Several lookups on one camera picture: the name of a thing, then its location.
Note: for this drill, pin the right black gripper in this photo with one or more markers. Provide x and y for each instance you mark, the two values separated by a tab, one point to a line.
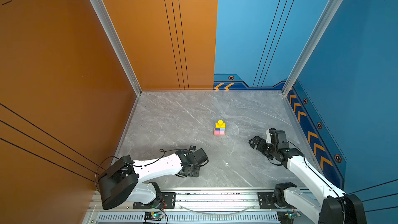
261	141

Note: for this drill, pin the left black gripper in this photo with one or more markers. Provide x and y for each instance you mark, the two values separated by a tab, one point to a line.
197	173

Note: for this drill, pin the yellow rectangular block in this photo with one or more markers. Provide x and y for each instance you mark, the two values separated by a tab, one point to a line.
220	126

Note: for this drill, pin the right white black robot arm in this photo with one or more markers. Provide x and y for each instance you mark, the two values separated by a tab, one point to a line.
328	205

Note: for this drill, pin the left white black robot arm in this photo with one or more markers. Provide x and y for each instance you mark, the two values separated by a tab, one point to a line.
132	180

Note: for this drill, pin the left green circuit board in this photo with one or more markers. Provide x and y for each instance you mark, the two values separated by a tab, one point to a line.
153	217

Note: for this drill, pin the green circuit board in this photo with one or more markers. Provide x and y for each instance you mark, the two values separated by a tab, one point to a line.
153	217
288	217

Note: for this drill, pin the right green circuit board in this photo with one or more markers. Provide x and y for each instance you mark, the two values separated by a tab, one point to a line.
288	217

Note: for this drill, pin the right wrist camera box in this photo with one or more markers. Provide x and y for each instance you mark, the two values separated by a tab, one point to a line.
276	139

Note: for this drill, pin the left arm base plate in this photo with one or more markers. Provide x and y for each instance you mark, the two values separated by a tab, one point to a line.
167	202

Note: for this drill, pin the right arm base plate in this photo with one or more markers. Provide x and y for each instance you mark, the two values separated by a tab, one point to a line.
266	200

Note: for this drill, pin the aluminium front rail frame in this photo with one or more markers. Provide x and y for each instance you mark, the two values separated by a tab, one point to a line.
198	206

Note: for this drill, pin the right aluminium corner post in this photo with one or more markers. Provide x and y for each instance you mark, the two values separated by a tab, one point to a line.
323	22

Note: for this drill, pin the aluminium corner post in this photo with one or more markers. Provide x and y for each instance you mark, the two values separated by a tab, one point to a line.
323	22
108	26

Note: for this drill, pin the left aluminium corner post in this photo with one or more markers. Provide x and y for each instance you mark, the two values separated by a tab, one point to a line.
108	26

